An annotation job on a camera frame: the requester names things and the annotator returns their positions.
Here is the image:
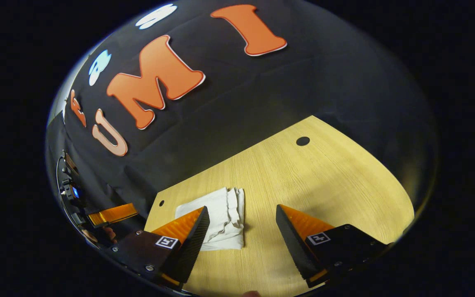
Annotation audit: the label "white jeans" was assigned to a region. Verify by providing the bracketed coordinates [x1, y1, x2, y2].
[175, 187, 245, 251]

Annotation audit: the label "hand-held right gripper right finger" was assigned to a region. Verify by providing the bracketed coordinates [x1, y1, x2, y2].
[276, 204, 388, 288]

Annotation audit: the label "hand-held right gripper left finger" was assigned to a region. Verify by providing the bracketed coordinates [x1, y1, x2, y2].
[112, 206, 210, 289]

